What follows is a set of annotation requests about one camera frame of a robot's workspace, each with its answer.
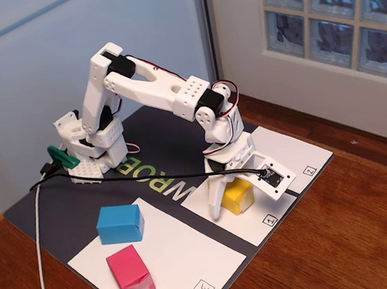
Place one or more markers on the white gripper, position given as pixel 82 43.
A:
pixel 217 192

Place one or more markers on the yellow paper box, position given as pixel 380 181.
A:
pixel 235 199

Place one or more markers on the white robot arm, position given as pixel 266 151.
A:
pixel 157 88

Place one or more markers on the blue paper box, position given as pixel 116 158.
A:
pixel 116 222

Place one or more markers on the pink paper box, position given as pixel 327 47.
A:
pixel 128 270

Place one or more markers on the white paper sheet marked 1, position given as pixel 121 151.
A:
pixel 247 230

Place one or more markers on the white paper sheet marked home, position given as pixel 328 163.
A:
pixel 179 253

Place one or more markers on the dark mat with printed letters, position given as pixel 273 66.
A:
pixel 158 145

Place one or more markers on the white paper sheet marked 2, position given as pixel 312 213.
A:
pixel 305 151

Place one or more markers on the green table clamp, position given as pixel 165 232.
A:
pixel 61 156

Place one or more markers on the glass block window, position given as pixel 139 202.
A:
pixel 336 40

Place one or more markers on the frosted pale blue panel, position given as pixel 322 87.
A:
pixel 26 66

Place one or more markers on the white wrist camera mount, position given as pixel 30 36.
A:
pixel 274 178

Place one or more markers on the grey metal frame post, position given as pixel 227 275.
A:
pixel 205 25

